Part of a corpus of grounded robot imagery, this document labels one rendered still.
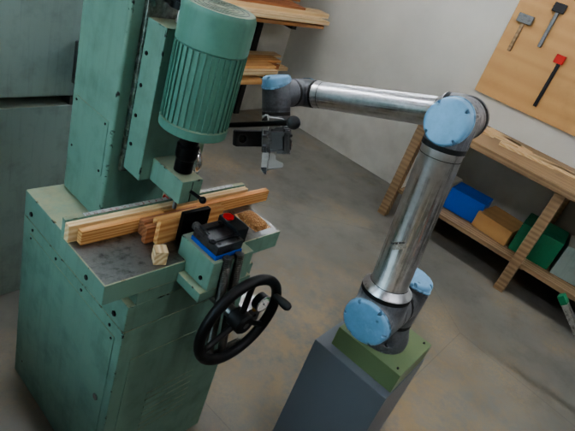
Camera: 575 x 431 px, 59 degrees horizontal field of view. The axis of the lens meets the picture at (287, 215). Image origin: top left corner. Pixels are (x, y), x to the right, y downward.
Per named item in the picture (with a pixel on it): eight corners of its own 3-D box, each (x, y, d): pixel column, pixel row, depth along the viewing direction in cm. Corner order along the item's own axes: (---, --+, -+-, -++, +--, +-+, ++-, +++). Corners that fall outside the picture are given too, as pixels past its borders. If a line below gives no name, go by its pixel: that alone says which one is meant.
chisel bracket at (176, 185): (176, 209, 135) (183, 182, 131) (147, 183, 142) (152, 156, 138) (198, 204, 141) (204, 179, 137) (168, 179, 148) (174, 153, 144)
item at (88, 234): (80, 245, 124) (82, 233, 122) (76, 241, 125) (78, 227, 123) (266, 200, 172) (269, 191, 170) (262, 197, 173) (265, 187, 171)
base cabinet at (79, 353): (90, 492, 163) (121, 336, 129) (12, 369, 191) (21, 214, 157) (198, 423, 196) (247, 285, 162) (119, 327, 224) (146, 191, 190)
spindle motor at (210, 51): (185, 148, 120) (216, 15, 105) (144, 115, 128) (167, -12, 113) (239, 142, 132) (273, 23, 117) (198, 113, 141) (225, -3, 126)
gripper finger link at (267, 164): (282, 174, 134) (284, 149, 139) (260, 173, 134) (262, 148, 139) (282, 181, 136) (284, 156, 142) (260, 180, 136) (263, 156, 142)
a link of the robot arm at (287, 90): (277, 73, 165) (277, 112, 168) (255, 73, 156) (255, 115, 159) (301, 74, 159) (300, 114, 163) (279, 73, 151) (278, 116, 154)
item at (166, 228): (156, 245, 133) (161, 221, 129) (152, 242, 134) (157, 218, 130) (218, 228, 149) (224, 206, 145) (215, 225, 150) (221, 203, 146)
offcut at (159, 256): (166, 265, 128) (168, 252, 126) (153, 265, 126) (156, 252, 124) (163, 256, 130) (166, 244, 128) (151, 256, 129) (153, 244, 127)
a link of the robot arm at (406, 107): (505, 97, 137) (301, 73, 174) (491, 98, 127) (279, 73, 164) (495, 139, 140) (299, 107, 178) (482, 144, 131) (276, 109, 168)
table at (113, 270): (121, 333, 113) (126, 313, 110) (56, 254, 127) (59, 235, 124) (296, 262, 157) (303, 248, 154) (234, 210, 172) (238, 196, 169)
